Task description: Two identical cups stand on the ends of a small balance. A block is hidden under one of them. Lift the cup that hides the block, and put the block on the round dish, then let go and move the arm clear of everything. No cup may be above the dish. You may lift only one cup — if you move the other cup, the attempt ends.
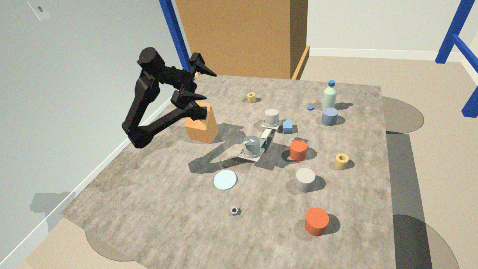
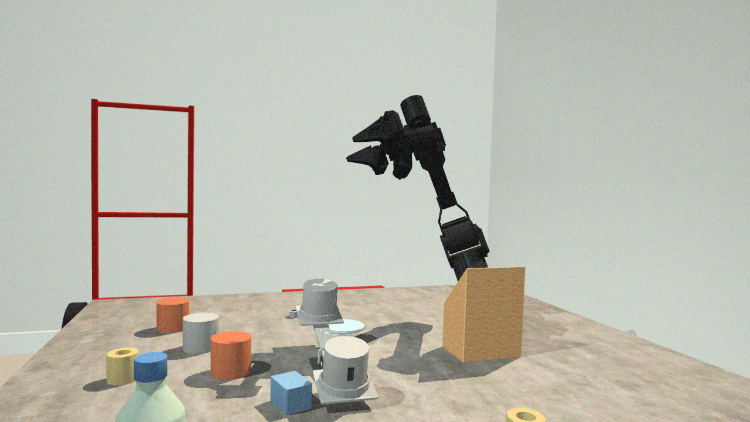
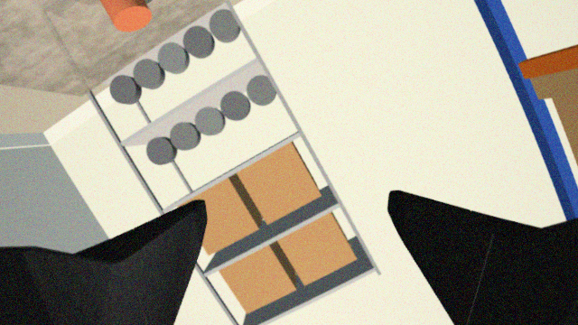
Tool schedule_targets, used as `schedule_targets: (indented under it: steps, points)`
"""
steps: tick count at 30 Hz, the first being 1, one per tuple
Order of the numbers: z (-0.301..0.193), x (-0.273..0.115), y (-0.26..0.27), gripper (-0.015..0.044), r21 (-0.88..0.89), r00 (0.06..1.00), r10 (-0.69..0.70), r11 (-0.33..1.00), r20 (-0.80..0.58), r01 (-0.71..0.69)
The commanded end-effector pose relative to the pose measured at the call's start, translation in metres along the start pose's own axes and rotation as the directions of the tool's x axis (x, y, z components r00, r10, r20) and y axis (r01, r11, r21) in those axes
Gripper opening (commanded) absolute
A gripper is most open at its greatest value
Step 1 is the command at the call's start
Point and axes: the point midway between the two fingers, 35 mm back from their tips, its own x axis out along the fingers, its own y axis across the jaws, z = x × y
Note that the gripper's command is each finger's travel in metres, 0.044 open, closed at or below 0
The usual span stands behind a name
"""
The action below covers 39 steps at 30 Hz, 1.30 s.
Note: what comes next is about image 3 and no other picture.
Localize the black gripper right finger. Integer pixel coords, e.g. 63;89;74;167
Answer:
387;190;578;325

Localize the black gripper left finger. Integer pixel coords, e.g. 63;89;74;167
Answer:
0;200;208;325

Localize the orange cylinder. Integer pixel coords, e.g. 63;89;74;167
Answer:
100;0;152;32

